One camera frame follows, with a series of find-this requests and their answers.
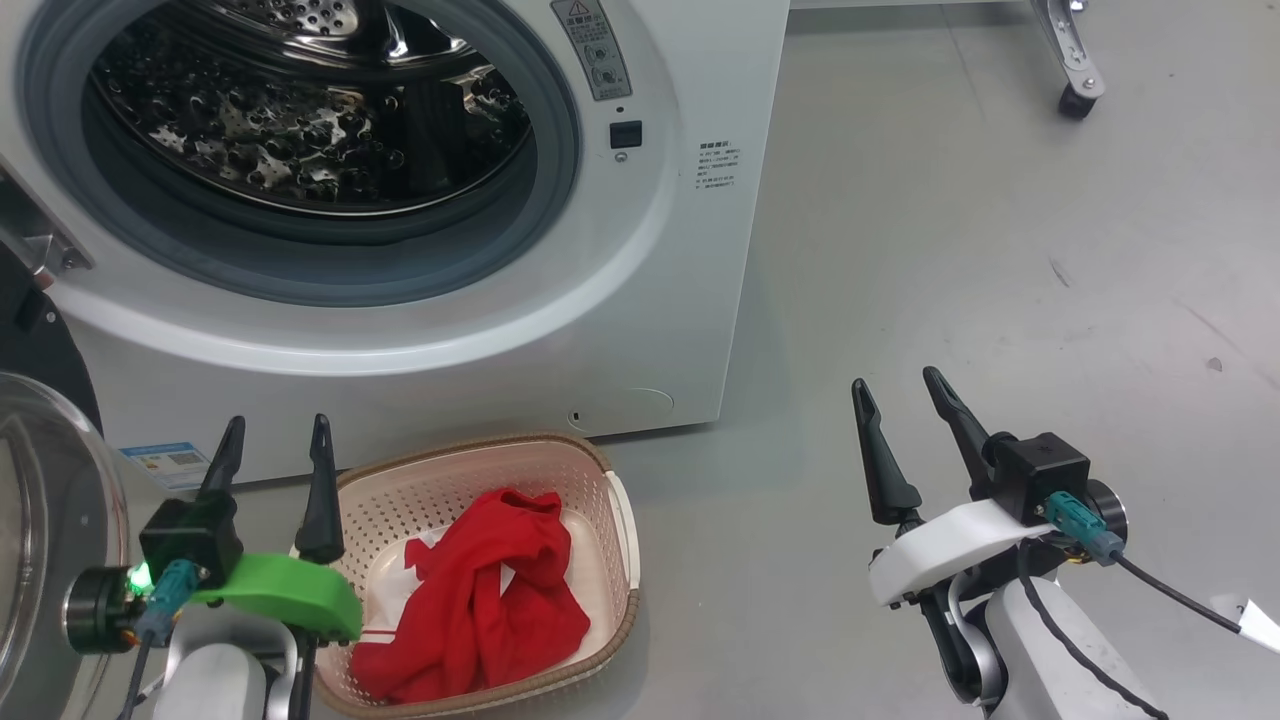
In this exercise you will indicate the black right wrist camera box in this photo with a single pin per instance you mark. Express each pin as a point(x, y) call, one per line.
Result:
point(1040, 472)

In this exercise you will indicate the grey warning label sticker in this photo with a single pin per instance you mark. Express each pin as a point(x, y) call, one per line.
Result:
point(595, 45)

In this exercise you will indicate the cream perforated laundry basket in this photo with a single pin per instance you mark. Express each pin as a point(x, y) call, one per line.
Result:
point(600, 500)

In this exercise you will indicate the black cylindrical left wrist motor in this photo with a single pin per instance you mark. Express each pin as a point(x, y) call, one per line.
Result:
point(98, 612)

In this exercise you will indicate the round dark washing machine door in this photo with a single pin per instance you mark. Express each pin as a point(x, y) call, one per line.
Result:
point(50, 500)

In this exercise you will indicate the white front-load washing machine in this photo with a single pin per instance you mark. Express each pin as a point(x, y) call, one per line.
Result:
point(640, 300)

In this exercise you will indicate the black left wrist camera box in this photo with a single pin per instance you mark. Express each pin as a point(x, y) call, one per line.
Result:
point(190, 535)

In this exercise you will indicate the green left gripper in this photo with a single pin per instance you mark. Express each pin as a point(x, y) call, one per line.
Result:
point(290, 595)

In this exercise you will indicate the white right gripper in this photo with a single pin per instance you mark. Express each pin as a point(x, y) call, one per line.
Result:
point(940, 550)

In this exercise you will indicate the red and white garment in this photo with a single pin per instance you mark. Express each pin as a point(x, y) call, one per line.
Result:
point(480, 600)

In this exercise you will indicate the blue energy label sticker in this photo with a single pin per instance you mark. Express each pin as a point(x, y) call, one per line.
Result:
point(168, 465)

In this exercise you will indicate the black cylindrical wrist motor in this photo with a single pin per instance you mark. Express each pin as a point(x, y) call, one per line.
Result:
point(98, 612)
point(1110, 505)

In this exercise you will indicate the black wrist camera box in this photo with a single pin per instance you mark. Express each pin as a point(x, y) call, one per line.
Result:
point(1040, 472)
point(190, 535)

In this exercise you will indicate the black cylindrical right wrist motor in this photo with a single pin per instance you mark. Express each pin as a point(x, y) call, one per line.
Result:
point(1110, 505)

